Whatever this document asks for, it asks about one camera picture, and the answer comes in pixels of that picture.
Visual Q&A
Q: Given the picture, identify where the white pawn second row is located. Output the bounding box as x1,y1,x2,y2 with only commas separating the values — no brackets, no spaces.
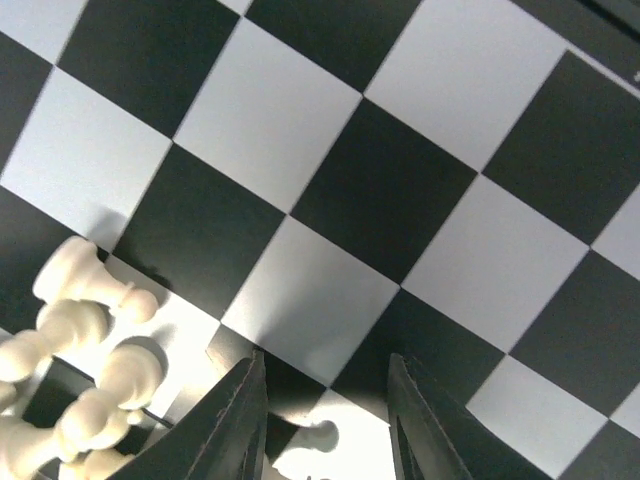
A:
268,420,340,479

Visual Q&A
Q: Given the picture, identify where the black and white chessboard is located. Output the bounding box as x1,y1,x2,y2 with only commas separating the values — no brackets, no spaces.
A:
1,1,639,479

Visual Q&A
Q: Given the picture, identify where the pile of white chess pieces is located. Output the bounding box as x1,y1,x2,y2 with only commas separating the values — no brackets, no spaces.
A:
1,236,165,479

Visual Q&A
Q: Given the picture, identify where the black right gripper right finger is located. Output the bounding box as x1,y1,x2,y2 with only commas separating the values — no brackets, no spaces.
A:
387,353,545,479

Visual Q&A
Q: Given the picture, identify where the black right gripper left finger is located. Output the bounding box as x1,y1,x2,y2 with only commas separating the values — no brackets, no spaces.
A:
111,350,268,480

